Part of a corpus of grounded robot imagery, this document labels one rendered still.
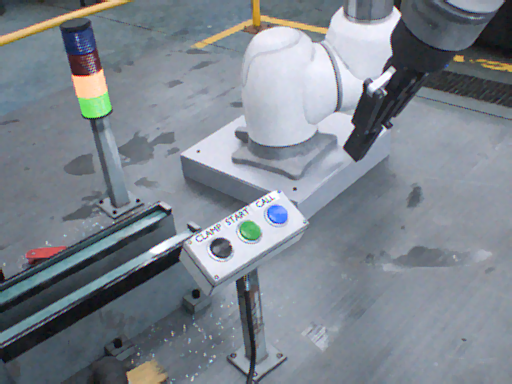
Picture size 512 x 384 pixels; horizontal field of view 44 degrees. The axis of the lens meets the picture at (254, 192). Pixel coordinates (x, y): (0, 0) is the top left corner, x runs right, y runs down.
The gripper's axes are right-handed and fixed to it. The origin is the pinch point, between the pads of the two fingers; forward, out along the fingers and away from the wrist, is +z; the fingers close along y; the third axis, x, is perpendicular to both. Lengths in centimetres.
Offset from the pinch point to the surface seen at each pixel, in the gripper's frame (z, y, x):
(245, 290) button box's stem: 18.0, 19.0, 4.9
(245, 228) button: 9.7, 17.4, -0.4
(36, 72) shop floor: 282, -86, -259
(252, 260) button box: 10.8, 19.0, 3.6
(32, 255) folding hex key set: 58, 32, -33
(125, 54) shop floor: 270, -143, -239
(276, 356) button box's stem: 32.8, 14.6, 13.4
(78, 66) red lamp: 32, 11, -52
